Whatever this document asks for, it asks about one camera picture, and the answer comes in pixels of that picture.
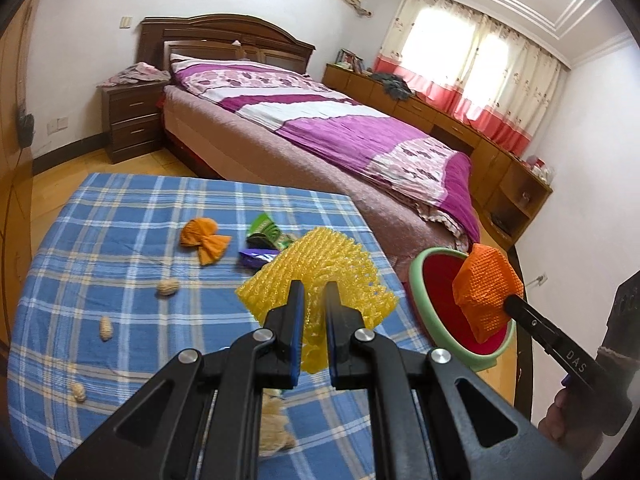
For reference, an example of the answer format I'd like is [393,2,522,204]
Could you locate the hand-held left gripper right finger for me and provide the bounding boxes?
[324,281,583,480]

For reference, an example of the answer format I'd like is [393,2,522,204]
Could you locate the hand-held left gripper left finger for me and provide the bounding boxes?
[54,280,305,480]

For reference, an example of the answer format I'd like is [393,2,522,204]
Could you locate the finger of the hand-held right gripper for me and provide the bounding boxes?
[502,294,596,376]

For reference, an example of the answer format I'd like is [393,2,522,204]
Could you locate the orange foam net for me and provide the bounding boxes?
[452,243,523,345]

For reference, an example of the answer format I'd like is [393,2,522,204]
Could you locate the yellow foam net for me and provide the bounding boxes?
[235,226,398,375]

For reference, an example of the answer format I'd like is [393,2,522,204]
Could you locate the red bucket with green rim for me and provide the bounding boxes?
[409,246,516,372]

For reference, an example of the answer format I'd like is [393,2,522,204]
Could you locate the person's right hand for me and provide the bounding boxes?
[539,389,577,456]

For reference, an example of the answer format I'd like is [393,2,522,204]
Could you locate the crumpled white tissue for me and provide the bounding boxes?
[260,392,297,457]

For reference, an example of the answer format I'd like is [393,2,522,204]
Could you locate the purple wrapper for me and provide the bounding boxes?
[239,247,278,270]

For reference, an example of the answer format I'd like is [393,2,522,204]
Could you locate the green wrapper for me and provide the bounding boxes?
[247,212,293,251]

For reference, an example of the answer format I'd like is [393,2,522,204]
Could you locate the orange crumpled wrapper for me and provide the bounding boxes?
[181,217,232,266]

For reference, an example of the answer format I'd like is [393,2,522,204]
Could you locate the small jars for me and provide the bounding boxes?
[522,155,557,183]

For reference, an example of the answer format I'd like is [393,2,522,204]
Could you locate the blue plaid blanket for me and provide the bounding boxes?
[7,172,501,480]

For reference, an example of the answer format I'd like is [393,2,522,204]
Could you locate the long wooden low cabinet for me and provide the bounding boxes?
[322,62,553,253]

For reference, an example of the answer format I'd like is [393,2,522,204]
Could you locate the floral curtain with pink hem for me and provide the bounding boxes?
[372,0,571,158]

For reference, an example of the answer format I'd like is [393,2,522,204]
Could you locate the floral pillow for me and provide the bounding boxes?
[167,52,313,111]

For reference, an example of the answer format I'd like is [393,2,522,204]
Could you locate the grey clothes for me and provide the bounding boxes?
[372,72,413,101]

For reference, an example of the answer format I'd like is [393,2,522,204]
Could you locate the dark wooden nightstand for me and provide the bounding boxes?
[97,80,168,165]

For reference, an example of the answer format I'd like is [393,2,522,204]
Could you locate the row of books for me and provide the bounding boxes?
[336,49,365,72]

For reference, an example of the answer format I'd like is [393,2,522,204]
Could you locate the pink floral clothes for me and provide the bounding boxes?
[100,61,171,86]

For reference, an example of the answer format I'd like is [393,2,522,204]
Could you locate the dark wooden headboard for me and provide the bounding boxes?
[137,14,317,76]

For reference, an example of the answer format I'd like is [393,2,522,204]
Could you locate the wooden wardrobe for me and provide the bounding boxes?
[0,0,46,351]

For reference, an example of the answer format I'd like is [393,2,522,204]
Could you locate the black hanging bag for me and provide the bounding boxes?
[17,105,36,148]

